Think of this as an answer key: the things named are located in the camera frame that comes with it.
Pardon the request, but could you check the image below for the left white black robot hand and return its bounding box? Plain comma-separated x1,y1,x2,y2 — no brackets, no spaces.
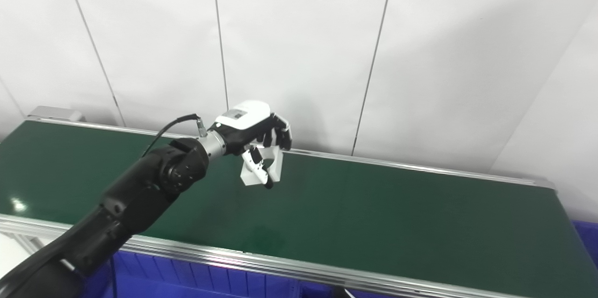
210,100,293,190

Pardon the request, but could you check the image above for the white square part with hole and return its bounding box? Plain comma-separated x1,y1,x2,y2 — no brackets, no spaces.
240,145,284,187

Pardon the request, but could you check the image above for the blue plastic bin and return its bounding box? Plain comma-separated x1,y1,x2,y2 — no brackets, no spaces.
82,249,337,298
571,220,598,268

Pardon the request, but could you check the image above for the green conveyor belt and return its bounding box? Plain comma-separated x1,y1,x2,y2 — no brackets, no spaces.
0,118,598,298

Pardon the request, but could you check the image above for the grey conveyor motor housing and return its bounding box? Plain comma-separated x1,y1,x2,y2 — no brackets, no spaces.
27,106,85,122

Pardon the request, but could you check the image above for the aluminium conveyor leg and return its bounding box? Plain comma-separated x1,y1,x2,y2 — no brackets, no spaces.
7,232,47,255

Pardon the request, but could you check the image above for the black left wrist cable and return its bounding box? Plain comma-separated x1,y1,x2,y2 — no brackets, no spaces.
140,114,207,158

